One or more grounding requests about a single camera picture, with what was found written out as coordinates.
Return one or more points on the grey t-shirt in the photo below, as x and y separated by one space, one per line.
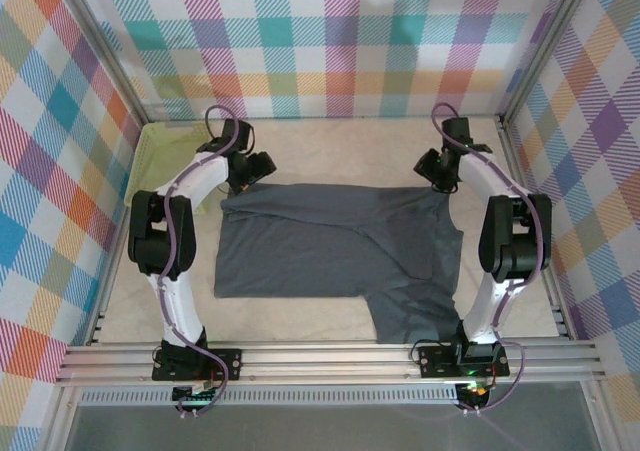
310 251

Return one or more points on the green plastic basket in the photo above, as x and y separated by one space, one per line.
150 156

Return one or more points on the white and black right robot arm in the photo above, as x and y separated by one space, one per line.
520 251

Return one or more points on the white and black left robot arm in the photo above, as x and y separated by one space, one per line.
175 296

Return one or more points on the circuit board with green light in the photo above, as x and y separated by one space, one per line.
475 391
197 397

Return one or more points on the aluminium corner post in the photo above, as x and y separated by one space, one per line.
108 46
545 46

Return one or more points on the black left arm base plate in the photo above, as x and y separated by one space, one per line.
230 363

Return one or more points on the aluminium side rail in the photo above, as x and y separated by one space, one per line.
101 306
560 311

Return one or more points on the aluminium mounting rail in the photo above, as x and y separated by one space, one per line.
325 361

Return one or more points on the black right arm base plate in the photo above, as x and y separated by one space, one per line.
435 361

